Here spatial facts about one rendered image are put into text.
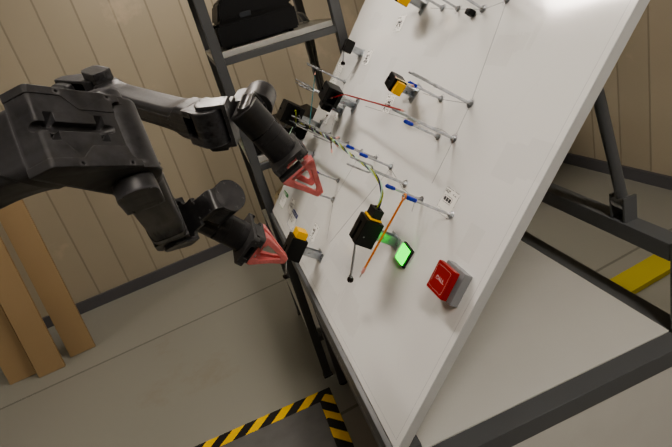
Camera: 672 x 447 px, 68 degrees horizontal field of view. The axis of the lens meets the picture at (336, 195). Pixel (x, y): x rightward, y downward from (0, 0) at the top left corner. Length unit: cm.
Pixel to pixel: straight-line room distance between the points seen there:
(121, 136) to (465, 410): 78
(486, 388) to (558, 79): 58
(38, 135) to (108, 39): 307
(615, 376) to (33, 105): 99
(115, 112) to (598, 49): 64
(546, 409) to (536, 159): 46
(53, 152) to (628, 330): 105
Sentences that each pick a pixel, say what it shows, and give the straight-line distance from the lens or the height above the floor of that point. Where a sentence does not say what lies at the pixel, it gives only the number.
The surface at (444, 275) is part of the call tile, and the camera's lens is 81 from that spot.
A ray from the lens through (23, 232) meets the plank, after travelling 329.
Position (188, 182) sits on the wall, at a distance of 363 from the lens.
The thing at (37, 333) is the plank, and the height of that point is 24.
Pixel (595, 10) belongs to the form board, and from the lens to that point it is 87.
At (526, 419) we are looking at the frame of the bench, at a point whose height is 80.
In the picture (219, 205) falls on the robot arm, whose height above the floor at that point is 129.
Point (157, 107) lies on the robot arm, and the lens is 97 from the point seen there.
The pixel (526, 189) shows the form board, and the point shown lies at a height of 122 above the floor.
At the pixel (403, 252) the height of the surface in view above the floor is 107.
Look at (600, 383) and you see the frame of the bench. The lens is 107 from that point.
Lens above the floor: 156
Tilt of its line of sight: 22 degrees down
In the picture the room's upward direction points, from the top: 16 degrees counter-clockwise
